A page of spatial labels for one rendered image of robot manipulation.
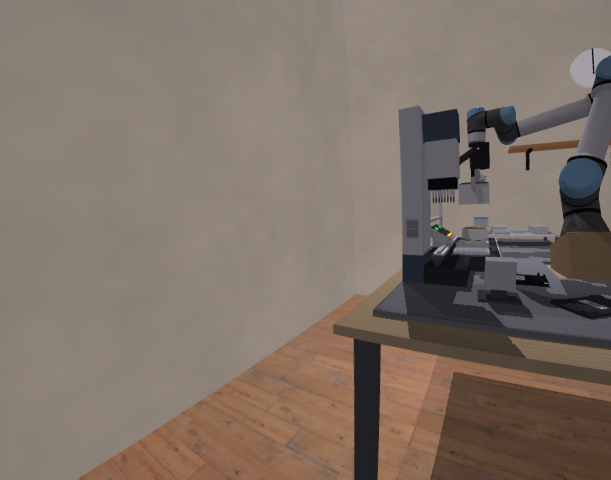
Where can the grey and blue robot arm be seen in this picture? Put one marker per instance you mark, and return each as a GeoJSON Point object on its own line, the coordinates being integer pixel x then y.
{"type": "Point", "coordinates": [579, 179]}

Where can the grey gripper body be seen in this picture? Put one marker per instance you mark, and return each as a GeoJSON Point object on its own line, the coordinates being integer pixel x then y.
{"type": "Point", "coordinates": [481, 162]}

